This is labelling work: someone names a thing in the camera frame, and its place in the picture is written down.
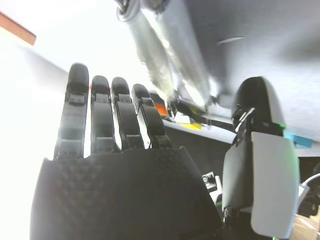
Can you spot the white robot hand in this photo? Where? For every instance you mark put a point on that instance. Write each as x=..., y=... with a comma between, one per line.
x=112, y=195

